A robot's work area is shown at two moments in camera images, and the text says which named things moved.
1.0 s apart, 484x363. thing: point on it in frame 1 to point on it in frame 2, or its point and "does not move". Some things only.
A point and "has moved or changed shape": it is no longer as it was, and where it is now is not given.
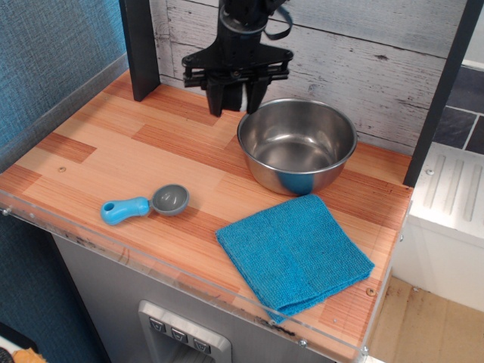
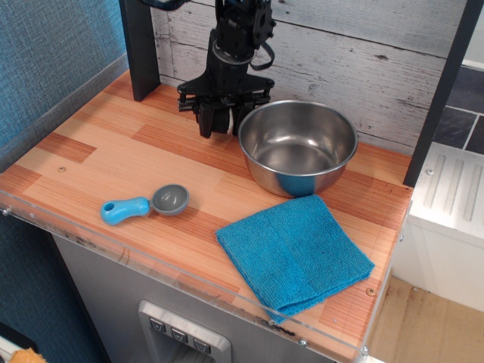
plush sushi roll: [234, 97] has moved or changed shape
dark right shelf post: [463, 34] does not move
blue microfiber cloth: [295, 255] does not move
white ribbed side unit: [441, 249] does not move
